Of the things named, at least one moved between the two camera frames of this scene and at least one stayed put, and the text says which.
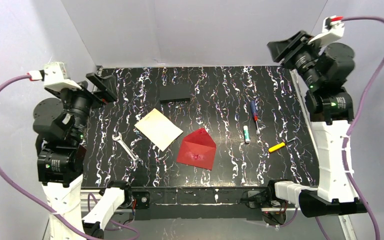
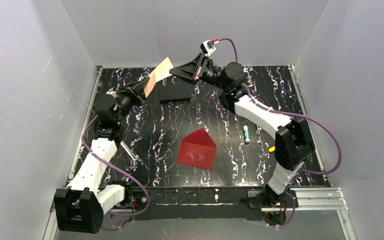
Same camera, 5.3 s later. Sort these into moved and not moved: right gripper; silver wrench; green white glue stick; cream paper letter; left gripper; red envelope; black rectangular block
Moved: left gripper; cream paper letter; right gripper
Not moved: green white glue stick; red envelope; silver wrench; black rectangular block
